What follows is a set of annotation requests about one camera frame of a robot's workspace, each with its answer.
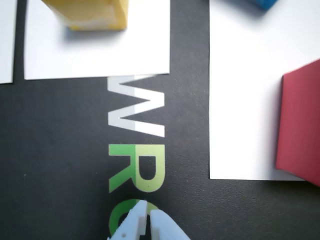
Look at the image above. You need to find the pale blue gripper finger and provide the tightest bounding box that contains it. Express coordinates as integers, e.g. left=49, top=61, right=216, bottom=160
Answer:
left=106, top=199, right=148, bottom=240
left=149, top=209, right=190, bottom=240

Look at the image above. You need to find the white paper sheet marked HOME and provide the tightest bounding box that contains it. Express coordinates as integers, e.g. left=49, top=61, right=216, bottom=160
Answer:
left=208, top=0, right=320, bottom=181

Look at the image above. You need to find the yellow paper box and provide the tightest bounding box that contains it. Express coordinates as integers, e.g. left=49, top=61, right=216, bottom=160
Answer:
left=42, top=0, right=129, bottom=32

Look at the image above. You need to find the plain white paper sheet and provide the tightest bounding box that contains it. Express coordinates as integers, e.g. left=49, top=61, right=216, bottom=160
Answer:
left=23, top=0, right=171, bottom=81
left=0, top=0, right=16, bottom=85

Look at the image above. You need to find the blue paper box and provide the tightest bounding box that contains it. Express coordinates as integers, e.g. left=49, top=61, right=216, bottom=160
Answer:
left=249, top=0, right=279, bottom=11

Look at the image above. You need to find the red paper box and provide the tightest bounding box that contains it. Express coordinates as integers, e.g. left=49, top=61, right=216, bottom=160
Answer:
left=275, top=58, right=320, bottom=188

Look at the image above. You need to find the black mat with WRO print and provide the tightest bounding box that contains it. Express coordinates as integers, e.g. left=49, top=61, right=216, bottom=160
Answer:
left=0, top=0, right=320, bottom=240

